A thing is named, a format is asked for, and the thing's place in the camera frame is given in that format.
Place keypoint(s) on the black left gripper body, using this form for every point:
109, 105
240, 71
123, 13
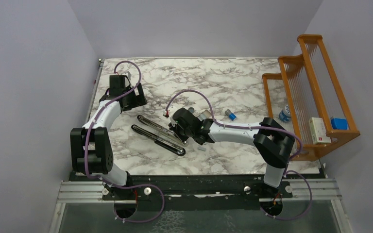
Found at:
130, 101

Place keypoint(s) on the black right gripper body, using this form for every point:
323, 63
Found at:
182, 135

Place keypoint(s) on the long black silver stapler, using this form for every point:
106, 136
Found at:
163, 137

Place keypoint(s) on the staple tray with staples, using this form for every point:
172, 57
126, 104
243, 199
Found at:
205, 115

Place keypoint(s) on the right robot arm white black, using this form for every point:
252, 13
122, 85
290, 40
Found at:
271, 140

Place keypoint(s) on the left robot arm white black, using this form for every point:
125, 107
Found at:
91, 150

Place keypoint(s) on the blue grey small cylinder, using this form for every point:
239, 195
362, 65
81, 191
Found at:
230, 115

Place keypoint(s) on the blue white bottle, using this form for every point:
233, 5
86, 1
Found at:
285, 115

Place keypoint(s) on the wooden orange rack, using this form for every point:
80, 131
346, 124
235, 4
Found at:
312, 89

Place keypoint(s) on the white red box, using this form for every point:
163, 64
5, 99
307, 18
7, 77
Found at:
318, 131

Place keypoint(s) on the blue small box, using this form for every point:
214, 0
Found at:
339, 123

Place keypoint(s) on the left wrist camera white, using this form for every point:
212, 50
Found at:
124, 79

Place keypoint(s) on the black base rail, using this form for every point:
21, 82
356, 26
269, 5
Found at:
177, 192

